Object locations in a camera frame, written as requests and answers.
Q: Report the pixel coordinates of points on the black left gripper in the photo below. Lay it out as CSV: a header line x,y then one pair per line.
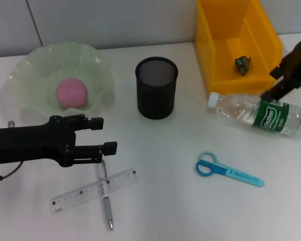
x,y
32,143

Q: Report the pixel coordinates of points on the dark green plastic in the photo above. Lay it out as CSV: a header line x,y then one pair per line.
x,y
242,65

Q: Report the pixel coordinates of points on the clear green-label water bottle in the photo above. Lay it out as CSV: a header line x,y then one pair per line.
x,y
240,108

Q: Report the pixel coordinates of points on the pink peach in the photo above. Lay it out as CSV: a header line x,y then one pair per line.
x,y
71,93

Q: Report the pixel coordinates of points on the black mesh pen holder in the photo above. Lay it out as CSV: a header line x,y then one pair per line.
x,y
156,98

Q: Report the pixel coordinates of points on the transparent plastic ruler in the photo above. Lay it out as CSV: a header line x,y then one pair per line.
x,y
72,198

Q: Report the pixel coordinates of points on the silver ballpoint pen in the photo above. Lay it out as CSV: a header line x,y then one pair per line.
x,y
107,208

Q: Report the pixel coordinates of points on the pale green glass fruit plate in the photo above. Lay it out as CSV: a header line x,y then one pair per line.
x,y
40,67

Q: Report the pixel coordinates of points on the blue scissors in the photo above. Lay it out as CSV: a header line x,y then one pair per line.
x,y
205,167

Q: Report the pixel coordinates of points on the yellow plastic bin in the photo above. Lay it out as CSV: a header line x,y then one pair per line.
x,y
210,50

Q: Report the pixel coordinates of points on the silver left wrist connector post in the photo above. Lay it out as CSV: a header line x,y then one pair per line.
x,y
11,124

